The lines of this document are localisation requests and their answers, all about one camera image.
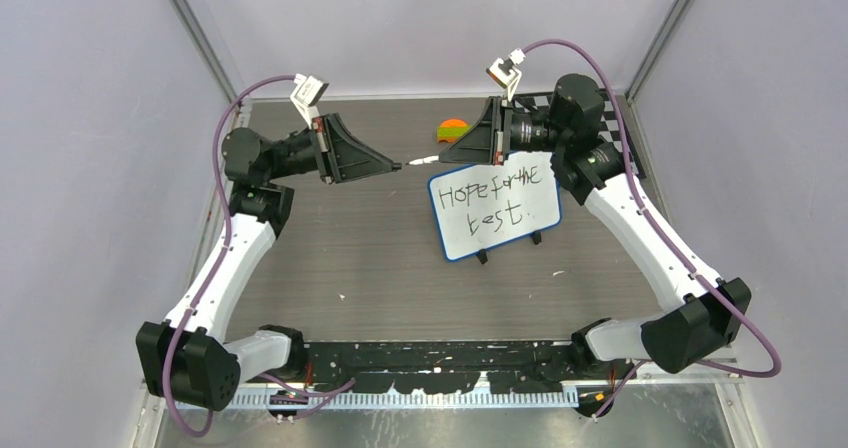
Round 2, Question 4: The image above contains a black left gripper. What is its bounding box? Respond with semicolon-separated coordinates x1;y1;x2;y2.
267;114;393;184

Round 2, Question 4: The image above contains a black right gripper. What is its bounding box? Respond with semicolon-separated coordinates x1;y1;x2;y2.
439;96;569;166

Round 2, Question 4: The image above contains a white black marker pen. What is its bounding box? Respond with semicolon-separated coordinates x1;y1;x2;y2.
406;155;439;166

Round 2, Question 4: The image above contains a blue framed whiteboard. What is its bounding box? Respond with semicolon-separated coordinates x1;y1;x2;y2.
427;152;562;262

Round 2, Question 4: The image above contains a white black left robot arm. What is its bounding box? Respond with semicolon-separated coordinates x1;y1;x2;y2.
135;113;402;412

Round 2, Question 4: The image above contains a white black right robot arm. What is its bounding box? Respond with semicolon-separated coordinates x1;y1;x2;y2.
437;74;752;379

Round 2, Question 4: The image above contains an orange green toy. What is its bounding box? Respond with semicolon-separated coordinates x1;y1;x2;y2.
436;118;471;143

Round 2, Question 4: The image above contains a black white checkerboard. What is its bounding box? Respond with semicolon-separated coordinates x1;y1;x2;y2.
513;88;647;180

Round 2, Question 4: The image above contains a perforated metal strip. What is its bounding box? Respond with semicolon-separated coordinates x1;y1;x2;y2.
227;386;579;410

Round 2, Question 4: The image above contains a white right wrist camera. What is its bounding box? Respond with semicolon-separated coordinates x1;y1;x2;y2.
486;48;526;102

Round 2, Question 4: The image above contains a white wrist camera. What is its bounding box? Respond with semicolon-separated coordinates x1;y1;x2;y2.
486;48;526;102
289;73;329;126

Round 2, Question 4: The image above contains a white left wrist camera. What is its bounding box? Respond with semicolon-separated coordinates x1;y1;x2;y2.
289;73;329;126

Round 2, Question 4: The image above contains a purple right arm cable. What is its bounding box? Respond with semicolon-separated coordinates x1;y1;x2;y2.
519;38;783;420

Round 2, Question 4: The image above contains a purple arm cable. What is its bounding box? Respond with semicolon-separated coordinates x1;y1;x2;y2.
519;38;783;420
162;75;356;438

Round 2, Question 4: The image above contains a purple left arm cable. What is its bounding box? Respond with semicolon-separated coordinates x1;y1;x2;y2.
162;75;356;438

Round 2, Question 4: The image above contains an aluminium frame rail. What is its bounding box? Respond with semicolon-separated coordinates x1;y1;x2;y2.
140;340;745;391

